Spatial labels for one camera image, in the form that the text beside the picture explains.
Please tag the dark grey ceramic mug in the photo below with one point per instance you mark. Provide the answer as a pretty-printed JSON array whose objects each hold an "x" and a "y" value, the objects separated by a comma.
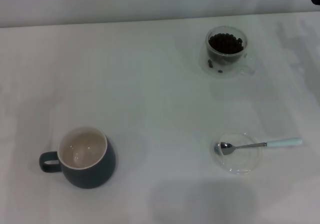
[{"x": 87, "y": 175}]

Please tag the clear double-wall glass cup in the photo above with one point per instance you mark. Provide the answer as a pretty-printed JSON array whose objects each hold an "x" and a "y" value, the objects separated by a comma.
[{"x": 226, "y": 59}]

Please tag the pile of coffee beans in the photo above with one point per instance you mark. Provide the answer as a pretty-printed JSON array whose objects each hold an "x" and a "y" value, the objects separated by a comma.
[{"x": 225, "y": 43}]

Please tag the clear glass saucer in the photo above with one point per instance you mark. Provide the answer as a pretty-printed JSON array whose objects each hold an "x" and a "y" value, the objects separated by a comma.
[
  {"x": 203, "y": 67},
  {"x": 240, "y": 164}
]

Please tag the loose coffee bean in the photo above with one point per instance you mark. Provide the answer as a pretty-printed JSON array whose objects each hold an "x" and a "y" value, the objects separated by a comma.
[
  {"x": 220, "y": 71},
  {"x": 210, "y": 64}
]

